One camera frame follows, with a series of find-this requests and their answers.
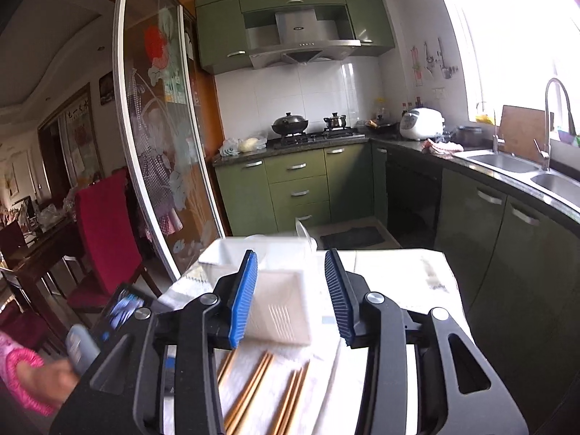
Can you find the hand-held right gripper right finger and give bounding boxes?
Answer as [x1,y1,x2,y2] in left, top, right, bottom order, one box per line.
[324,248,529,435]

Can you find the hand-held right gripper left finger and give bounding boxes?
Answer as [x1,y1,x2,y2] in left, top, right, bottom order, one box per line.
[50,250,258,435]

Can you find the white plastic utensil holder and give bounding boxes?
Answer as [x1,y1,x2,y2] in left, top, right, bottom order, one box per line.
[198,234,318,346]

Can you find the bunch of wooden chopsticks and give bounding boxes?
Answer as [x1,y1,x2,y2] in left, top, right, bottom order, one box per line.
[217,351,313,435]

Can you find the person's left hand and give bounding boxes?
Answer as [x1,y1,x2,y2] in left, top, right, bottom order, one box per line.
[20,360,79,411]

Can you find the patterned tablecloth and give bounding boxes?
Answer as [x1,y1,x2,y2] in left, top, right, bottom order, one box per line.
[158,249,472,435]

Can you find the metal spoon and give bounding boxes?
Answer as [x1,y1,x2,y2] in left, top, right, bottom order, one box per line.
[294,217,318,251]

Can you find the red fabric chair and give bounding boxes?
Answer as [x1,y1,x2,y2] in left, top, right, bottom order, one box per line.
[68,167,164,318]

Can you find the dark wooden dining table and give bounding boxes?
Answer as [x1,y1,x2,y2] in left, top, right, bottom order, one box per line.
[0,215,87,327]

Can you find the green lower cabinets with drawers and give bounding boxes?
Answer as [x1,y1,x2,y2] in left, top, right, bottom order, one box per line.
[213,142,386,236]

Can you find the black built-in appliance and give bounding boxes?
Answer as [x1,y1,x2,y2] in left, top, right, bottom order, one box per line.
[385,147,442,248]

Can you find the white plastic bag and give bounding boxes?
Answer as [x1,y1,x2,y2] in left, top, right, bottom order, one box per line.
[238,132,268,152]

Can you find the gas stove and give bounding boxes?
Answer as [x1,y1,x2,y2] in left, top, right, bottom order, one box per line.
[271,129,365,146]

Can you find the dark green sink cabinets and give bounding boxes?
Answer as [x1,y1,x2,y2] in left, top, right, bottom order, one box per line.
[385,145,580,418]

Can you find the painted glass sliding door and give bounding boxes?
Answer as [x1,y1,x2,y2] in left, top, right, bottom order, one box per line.
[113,0,227,282]

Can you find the black frying pan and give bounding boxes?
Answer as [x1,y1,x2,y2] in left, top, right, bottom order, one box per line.
[365,118,402,134]

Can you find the black wok with lid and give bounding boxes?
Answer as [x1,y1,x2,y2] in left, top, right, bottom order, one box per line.
[272,112,310,137]

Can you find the pink cloth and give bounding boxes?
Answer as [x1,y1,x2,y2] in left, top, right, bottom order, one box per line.
[420,140,465,157]

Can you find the white rice cooker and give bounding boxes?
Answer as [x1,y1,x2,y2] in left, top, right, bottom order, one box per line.
[399,108,446,141]

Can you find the condiment bottles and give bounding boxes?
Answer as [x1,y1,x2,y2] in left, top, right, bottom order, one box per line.
[401,97,424,119]

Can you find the dark cooking pot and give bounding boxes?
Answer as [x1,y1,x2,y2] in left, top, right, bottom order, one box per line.
[455,126,485,148]

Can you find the steel double sink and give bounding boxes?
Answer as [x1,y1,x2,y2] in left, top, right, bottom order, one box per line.
[453,149,580,211]

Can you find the small steel faucet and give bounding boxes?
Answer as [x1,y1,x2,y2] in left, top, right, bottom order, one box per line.
[492,109,506,155]

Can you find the wooden cutting board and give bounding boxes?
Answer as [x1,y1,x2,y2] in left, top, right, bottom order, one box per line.
[498,105,551,157]

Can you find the steel range hood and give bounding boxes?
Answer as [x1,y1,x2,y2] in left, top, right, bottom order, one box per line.
[245,9,363,71]

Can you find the green upper cabinets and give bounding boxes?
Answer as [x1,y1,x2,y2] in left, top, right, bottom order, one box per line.
[195,0,397,75]

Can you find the tall steel faucet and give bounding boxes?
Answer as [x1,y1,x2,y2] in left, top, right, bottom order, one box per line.
[532,78,576,172]

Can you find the window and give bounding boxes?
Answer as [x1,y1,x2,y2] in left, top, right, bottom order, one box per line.
[446,0,580,137]

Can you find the framed wall picture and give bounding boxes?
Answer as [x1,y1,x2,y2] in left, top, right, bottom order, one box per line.
[57,84,107,186]

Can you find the small dark wall picture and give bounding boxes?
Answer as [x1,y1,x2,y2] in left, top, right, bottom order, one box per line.
[99,71,114,105]

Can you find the hanging wall utensils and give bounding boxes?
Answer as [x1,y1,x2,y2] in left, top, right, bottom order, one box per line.
[410,38,458,87]

